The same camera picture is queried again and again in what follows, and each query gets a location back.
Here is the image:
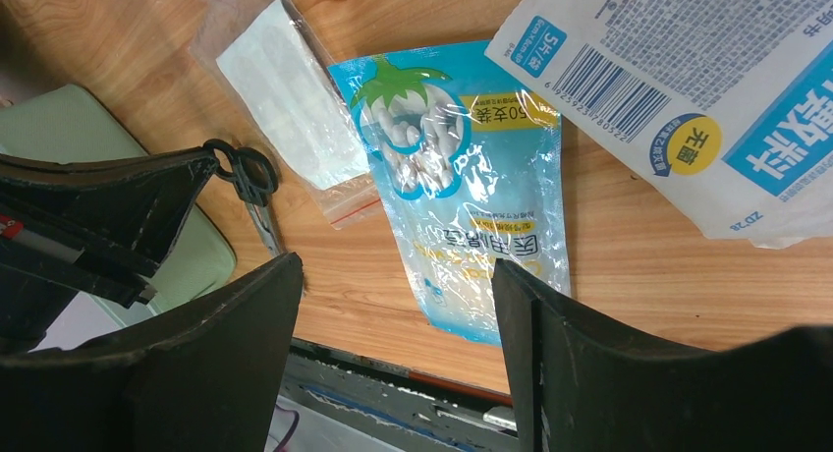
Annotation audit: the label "white gauze packet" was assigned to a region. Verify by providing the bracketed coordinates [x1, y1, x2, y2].
[189, 0, 382, 229]

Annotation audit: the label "white blue cotton packet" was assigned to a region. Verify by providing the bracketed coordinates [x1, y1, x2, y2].
[485, 0, 832, 249]

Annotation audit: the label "blue mask package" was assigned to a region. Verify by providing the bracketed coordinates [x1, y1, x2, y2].
[329, 41, 571, 345]

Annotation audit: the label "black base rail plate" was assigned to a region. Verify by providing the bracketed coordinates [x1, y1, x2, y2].
[281, 339, 521, 451]

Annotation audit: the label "black handled scissors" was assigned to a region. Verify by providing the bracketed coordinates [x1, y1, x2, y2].
[202, 139, 284, 257]

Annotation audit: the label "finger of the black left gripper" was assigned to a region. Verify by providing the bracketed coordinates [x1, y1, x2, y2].
[1, 147, 219, 277]
[1, 239, 156, 308]

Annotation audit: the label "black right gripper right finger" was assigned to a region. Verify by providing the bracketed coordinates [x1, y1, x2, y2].
[492, 259, 832, 451]

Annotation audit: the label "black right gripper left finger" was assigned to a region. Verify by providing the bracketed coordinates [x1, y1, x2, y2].
[1, 253, 304, 451]

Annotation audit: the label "mint green medicine kit case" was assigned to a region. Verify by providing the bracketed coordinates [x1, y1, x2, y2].
[0, 84, 238, 353]

